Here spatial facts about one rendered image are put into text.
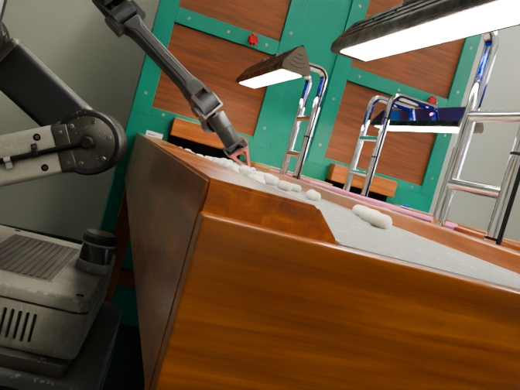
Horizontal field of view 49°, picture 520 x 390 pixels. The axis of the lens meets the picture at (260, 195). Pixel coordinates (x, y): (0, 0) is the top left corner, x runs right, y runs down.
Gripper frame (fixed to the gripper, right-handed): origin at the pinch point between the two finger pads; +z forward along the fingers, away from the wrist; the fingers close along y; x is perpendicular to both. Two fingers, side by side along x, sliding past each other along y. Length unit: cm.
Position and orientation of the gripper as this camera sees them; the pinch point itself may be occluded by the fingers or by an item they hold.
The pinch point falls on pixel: (248, 166)
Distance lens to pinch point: 183.6
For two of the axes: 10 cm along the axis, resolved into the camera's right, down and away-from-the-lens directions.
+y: -2.5, -1.2, 9.6
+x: -8.2, 5.6, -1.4
